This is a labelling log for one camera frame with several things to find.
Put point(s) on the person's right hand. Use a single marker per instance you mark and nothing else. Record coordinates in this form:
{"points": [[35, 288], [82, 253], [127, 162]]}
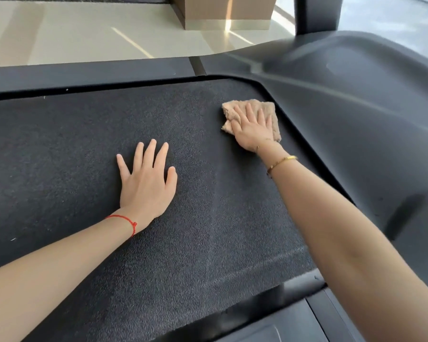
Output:
{"points": [[255, 133]]}

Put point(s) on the person's left hand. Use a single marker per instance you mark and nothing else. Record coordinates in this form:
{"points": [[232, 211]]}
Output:
{"points": [[146, 192]]}

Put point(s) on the beige cleaning cloth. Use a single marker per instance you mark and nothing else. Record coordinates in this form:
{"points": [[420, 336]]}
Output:
{"points": [[269, 108]]}

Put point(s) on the black treadmill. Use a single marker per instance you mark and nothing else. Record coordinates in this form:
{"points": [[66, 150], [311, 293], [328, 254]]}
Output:
{"points": [[360, 121]]}

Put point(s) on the person's right forearm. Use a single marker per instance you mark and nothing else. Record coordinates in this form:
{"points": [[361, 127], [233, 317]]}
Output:
{"points": [[360, 245]]}

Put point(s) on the person's left forearm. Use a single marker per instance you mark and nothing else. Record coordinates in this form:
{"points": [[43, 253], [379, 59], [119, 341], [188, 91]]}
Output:
{"points": [[46, 277]]}

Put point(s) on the gold bangle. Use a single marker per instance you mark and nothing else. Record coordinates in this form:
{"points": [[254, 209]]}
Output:
{"points": [[281, 161]]}

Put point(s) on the brown wooden column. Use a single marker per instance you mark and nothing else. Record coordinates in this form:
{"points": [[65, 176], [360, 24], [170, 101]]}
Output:
{"points": [[228, 8]]}

